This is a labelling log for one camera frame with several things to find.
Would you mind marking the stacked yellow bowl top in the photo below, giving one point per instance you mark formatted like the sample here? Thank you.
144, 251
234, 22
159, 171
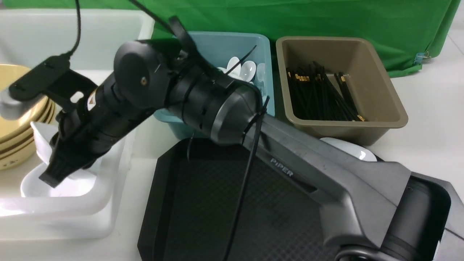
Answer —
43, 112

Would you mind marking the yellow noodle bowl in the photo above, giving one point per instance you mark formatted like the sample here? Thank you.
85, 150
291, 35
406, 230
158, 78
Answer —
16, 116

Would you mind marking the pile of white spoons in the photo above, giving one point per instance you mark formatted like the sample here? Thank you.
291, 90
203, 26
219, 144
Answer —
251, 73

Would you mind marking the stacked yellow bowl bottom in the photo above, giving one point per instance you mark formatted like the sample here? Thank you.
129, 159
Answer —
14, 159

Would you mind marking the pile of black chopsticks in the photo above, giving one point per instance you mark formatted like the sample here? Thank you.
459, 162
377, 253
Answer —
317, 95

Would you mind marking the white square dish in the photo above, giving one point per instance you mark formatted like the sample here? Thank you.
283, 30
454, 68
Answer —
353, 149
43, 133

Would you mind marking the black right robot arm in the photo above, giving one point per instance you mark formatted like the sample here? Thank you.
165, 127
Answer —
375, 210

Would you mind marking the blue binder clip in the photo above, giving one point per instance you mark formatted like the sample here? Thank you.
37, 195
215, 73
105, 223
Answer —
422, 58

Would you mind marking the brown plastic bin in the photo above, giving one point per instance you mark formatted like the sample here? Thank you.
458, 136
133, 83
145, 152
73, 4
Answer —
369, 84

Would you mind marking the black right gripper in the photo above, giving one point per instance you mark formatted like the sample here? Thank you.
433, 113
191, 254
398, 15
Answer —
103, 116

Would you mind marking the white dish in tub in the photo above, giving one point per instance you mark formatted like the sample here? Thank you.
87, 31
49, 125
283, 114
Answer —
77, 184

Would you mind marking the stacked yellow bowl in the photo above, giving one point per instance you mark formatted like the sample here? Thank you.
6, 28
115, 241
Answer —
14, 159
43, 112

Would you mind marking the black serving tray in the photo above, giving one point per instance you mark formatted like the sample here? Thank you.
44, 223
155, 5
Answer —
192, 203

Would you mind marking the large white plastic tub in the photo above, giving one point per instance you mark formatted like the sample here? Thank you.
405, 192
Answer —
29, 36

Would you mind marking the green backdrop cloth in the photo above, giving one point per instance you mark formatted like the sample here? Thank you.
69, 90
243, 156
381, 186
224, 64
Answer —
398, 29

